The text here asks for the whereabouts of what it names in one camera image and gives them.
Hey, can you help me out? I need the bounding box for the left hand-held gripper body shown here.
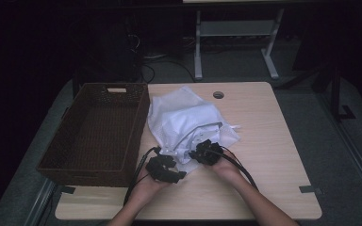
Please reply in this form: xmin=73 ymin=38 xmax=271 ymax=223
xmin=145 ymin=146 xmax=178 ymax=183

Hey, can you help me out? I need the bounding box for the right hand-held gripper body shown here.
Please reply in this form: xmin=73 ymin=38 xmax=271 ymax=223
xmin=196 ymin=123 xmax=224 ymax=167

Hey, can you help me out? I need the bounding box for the white cloth garment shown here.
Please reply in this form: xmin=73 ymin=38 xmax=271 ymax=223
xmin=147 ymin=86 xmax=242 ymax=173

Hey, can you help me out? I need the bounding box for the person's right hand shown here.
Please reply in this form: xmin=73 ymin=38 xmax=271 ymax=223
xmin=207 ymin=151 xmax=248 ymax=186

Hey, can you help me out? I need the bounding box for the person's left hand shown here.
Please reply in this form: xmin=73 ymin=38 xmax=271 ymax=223
xmin=131 ymin=168 xmax=171 ymax=202

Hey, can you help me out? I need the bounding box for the brown wicker basket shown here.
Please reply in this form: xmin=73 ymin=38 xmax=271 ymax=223
xmin=37 ymin=82 xmax=151 ymax=188

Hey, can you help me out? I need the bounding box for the grey tape strip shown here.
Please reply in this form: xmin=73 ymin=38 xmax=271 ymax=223
xmin=298 ymin=185 xmax=323 ymax=194

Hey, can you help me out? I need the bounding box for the black metal stand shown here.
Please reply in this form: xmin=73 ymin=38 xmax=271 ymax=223
xmin=276 ymin=60 xmax=356 ymax=122

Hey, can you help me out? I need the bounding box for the left hand-held gripper black cable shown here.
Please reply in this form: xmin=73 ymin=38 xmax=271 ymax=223
xmin=123 ymin=145 xmax=162 ymax=206

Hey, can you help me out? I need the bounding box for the hand-held gripper black cable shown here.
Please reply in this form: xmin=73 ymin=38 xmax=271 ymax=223
xmin=211 ymin=147 xmax=259 ymax=192
xmin=123 ymin=145 xmax=162 ymax=206

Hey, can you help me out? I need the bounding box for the right hand-held gripper black cable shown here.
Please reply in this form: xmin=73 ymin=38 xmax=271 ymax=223
xmin=211 ymin=147 xmax=259 ymax=192

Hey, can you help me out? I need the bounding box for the black floor cable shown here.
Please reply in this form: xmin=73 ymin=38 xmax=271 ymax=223
xmin=140 ymin=55 xmax=196 ymax=84

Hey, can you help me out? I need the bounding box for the metal floor rail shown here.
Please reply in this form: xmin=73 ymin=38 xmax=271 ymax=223
xmin=23 ymin=178 xmax=58 ymax=226
xmin=319 ymin=93 xmax=362 ymax=212

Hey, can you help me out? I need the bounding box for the white metal desk frame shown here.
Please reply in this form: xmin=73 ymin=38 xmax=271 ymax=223
xmin=182 ymin=0 xmax=287 ymax=80

